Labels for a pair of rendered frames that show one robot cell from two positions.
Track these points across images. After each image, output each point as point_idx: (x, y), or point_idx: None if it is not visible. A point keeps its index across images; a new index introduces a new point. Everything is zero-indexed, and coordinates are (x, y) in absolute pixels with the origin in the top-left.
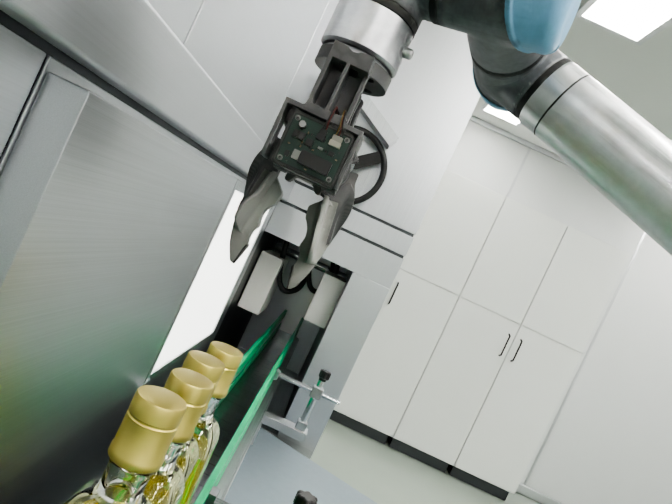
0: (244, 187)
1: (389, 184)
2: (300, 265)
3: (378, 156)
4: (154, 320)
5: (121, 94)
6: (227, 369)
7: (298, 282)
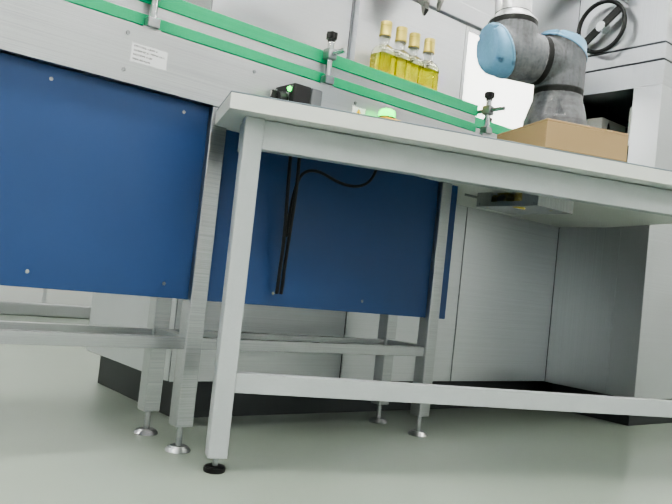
0: (478, 32)
1: (637, 21)
2: (438, 2)
3: (617, 8)
4: (440, 79)
5: None
6: (428, 42)
7: (439, 7)
